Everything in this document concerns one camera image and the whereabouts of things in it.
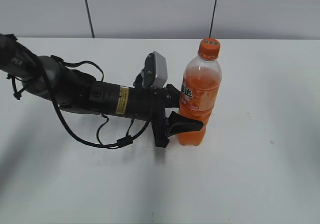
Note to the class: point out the orange bottle cap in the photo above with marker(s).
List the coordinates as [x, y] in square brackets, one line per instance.
[209, 49]

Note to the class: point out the orange soda plastic bottle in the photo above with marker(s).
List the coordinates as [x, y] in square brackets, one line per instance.
[199, 90]

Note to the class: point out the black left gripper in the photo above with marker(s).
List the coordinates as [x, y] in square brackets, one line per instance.
[143, 104]

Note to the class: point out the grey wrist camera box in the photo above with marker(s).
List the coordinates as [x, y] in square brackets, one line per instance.
[154, 74]

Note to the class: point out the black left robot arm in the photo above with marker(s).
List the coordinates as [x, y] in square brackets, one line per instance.
[73, 91]

